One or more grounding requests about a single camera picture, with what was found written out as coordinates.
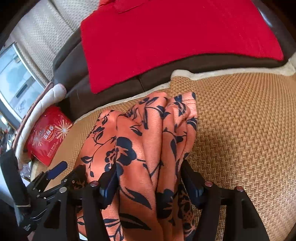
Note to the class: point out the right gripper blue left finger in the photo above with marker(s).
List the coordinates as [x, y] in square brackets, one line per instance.
[60, 219]

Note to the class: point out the orange floral blouse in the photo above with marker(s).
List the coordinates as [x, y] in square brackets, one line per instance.
[147, 144]

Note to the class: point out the folded pink white quilt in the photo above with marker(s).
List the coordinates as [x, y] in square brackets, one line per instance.
[52, 94]

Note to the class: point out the red knitted blanket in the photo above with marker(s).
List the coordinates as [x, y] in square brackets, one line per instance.
[126, 38]

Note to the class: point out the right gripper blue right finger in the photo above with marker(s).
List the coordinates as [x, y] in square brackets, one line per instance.
[242, 220]

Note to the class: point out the red satin pillow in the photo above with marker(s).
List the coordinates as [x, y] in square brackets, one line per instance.
[105, 2]

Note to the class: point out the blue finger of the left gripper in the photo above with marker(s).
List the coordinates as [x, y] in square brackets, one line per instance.
[75, 180]
[43, 179]

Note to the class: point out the woven bamboo seat mat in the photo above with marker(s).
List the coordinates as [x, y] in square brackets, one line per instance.
[245, 136]

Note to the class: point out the beige dotted curtain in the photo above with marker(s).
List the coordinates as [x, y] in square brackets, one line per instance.
[41, 33]

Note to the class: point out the red gift box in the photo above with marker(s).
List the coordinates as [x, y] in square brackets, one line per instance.
[47, 134]

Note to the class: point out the dark brown leather sofa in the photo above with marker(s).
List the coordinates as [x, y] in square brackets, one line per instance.
[70, 67]

